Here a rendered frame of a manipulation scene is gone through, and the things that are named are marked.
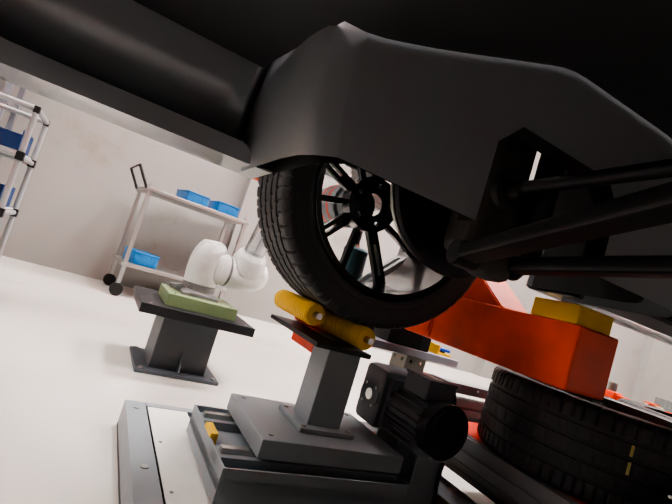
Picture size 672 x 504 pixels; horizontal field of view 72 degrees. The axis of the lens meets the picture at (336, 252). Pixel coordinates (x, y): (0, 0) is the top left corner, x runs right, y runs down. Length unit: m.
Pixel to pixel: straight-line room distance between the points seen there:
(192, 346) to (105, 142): 2.89
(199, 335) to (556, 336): 1.52
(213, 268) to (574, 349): 1.56
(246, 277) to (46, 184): 2.79
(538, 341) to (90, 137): 4.17
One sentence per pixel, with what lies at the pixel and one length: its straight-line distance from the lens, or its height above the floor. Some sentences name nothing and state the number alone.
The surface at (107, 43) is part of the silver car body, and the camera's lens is 0.79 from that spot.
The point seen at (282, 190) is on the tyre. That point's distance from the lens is 1.06.
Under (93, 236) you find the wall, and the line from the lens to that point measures 4.71.
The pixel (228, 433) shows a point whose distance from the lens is 1.32.
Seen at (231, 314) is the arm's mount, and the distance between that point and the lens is 2.18.
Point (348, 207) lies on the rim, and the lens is 1.30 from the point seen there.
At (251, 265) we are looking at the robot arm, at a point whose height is 0.57.
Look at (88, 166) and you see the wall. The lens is 4.72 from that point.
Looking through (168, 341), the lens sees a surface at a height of 0.14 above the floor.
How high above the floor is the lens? 0.60
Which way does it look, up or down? 4 degrees up
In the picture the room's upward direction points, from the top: 17 degrees clockwise
